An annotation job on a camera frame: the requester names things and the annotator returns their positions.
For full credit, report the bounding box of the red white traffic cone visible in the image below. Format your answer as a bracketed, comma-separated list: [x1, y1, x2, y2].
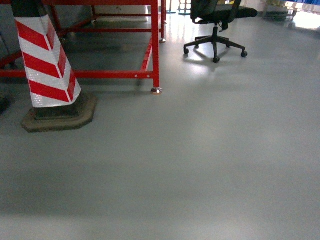
[11, 0, 98, 133]

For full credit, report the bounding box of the black office chair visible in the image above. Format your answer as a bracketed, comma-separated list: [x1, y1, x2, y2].
[183, 0, 258, 64]

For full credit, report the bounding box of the red metal frame table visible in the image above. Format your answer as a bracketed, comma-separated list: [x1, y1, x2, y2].
[0, 0, 168, 96]

